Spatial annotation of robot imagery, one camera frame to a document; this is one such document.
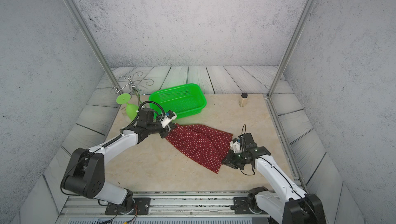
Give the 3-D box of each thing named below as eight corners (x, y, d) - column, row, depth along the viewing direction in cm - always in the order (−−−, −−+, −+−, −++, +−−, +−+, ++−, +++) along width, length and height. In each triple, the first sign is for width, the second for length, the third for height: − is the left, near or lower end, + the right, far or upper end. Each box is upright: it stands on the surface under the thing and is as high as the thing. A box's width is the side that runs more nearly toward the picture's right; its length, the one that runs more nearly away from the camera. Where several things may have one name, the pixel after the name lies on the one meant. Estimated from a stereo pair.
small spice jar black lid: (239, 106, 113) (241, 98, 107) (238, 100, 117) (240, 92, 111) (246, 106, 113) (248, 98, 107) (245, 100, 117) (247, 92, 111)
